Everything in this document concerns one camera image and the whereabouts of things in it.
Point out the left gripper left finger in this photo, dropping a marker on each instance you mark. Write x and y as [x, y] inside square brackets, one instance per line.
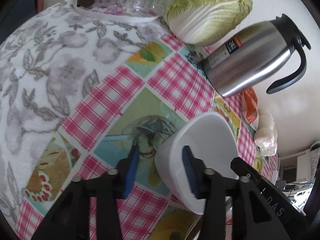
[68, 218]

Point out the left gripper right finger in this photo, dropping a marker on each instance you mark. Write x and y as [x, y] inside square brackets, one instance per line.
[252, 216]

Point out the white plastic cup bowl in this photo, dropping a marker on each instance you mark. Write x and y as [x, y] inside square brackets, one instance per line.
[210, 139]

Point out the white shelf unit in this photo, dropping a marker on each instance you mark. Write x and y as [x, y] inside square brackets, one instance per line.
[297, 171]

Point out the bag of steamed buns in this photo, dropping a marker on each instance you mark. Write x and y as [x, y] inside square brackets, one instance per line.
[266, 135]

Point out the orange snack packet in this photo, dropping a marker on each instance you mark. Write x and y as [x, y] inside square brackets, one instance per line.
[250, 108]

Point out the checked picture tablecloth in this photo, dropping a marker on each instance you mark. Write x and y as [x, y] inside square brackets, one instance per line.
[154, 93]

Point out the stainless steel thermos jug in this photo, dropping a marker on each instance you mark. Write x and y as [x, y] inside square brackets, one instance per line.
[254, 54]

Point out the napa cabbage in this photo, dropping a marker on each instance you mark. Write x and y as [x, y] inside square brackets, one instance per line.
[204, 22]

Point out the round floral glass tray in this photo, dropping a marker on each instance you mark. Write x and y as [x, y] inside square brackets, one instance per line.
[112, 11]

